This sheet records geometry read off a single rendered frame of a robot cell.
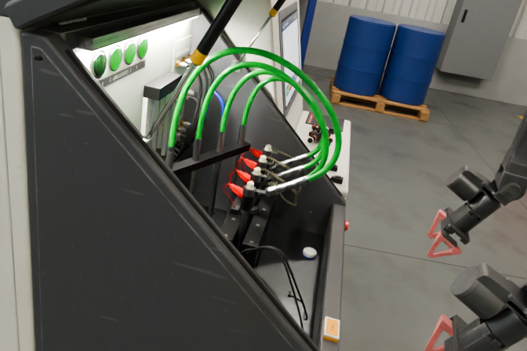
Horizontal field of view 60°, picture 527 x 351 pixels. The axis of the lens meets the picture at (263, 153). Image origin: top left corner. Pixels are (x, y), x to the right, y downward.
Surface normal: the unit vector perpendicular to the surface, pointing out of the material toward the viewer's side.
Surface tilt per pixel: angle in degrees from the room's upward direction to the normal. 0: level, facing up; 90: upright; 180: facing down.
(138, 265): 90
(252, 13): 90
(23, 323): 90
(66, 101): 90
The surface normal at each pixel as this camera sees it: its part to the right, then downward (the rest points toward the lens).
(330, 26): -0.07, 0.40
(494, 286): -0.33, 0.34
